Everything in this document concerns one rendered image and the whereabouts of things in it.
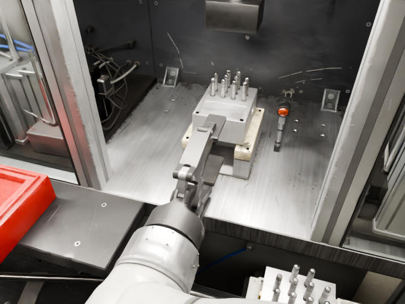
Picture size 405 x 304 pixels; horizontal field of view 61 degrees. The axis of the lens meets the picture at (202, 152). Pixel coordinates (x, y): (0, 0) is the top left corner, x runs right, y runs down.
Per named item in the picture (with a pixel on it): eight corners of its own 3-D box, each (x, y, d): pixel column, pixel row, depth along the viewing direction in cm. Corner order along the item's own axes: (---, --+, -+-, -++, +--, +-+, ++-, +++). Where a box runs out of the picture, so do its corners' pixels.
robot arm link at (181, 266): (186, 275, 35) (204, 230, 39) (105, 253, 37) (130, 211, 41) (188, 318, 40) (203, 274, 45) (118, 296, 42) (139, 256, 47)
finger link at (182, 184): (172, 212, 46) (163, 199, 42) (184, 177, 48) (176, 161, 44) (189, 216, 46) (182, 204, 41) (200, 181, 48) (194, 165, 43)
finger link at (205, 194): (197, 213, 47) (196, 222, 47) (217, 187, 57) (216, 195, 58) (171, 207, 48) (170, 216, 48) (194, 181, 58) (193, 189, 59)
